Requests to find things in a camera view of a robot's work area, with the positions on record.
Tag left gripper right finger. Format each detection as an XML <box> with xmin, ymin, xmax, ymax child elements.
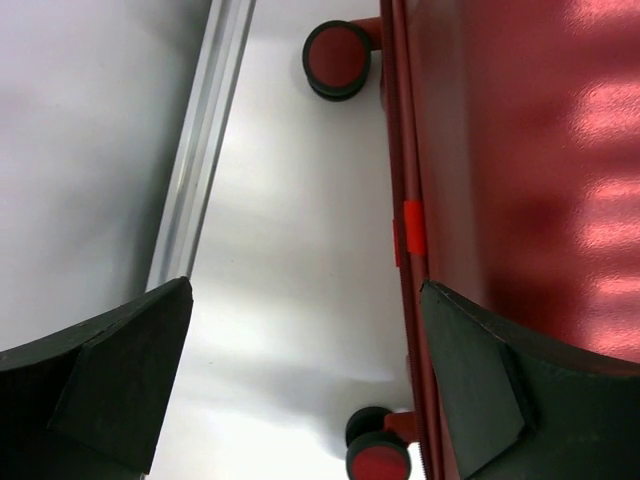
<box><xmin>421</xmin><ymin>281</ymin><xmax>639</xmax><ymax>479</ymax></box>

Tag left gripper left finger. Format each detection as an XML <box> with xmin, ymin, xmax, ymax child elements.
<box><xmin>1</xmin><ymin>277</ymin><xmax>193</xmax><ymax>479</ymax></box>

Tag red suitcase blue lining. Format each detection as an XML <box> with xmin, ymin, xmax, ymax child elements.
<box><xmin>302</xmin><ymin>1</ymin><xmax>639</xmax><ymax>479</ymax></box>

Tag aluminium table frame rail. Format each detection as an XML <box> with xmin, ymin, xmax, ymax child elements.
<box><xmin>146</xmin><ymin>0</ymin><xmax>256</xmax><ymax>290</ymax></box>

